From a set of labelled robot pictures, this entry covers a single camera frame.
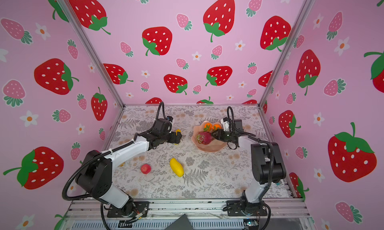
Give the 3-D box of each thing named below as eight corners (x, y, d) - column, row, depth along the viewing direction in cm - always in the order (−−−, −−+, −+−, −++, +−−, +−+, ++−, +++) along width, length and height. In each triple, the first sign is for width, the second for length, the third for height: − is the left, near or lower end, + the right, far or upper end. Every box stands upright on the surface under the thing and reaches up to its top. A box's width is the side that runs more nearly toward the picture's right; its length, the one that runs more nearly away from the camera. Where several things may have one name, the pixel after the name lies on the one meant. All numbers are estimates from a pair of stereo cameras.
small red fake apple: (142, 174, 87) (139, 171, 84) (143, 167, 90) (141, 164, 87) (150, 174, 87) (148, 171, 84) (151, 167, 90) (149, 164, 87)
